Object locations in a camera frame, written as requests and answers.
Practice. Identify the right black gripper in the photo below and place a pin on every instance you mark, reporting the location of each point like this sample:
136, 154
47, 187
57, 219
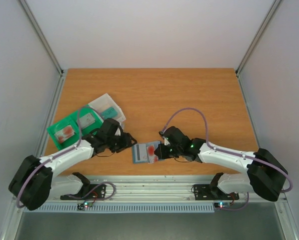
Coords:
164, 151

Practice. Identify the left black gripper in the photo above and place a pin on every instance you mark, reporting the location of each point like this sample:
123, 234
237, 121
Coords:
127, 140

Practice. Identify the red white card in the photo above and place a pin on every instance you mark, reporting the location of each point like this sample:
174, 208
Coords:
64, 134
150, 149

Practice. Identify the teal card holder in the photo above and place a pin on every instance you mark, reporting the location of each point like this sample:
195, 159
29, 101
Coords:
139, 153

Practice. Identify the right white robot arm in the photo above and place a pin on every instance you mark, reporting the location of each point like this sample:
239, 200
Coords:
257, 172

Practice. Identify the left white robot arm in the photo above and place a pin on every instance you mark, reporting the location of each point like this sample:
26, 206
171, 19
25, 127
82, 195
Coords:
32, 182

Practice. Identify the teal card in bin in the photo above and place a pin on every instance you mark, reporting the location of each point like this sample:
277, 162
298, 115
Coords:
109, 113

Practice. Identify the grey card in tray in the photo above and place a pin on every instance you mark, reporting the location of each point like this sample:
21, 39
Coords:
86, 120

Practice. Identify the red white card in tray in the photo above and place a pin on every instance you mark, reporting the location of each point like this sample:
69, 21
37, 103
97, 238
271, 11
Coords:
64, 134

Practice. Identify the white translucent plastic bin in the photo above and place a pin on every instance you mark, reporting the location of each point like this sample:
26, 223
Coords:
104, 101

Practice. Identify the green plastic tray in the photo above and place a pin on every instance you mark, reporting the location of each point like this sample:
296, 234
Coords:
71, 120

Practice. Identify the aluminium front rail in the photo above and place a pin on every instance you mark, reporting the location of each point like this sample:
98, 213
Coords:
139, 188

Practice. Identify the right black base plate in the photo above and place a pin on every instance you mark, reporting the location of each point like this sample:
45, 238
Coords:
205, 192

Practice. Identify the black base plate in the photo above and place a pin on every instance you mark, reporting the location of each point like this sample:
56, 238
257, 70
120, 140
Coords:
87, 191
205, 192

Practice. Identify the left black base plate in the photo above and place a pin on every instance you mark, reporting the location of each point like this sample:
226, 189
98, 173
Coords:
87, 191

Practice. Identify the grey slotted cable duct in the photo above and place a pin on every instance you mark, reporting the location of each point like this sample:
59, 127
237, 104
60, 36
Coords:
120, 208

